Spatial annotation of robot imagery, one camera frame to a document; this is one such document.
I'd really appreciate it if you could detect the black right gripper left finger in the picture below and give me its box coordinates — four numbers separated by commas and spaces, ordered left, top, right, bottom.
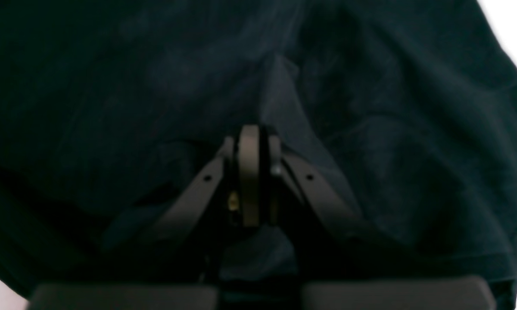
28, 125, 261, 310

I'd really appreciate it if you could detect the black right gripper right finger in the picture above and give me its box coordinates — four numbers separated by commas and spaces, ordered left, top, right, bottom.
267, 135, 497, 310

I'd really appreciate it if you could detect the black T-shirt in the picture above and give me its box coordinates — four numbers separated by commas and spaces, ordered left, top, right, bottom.
0, 0, 517, 310

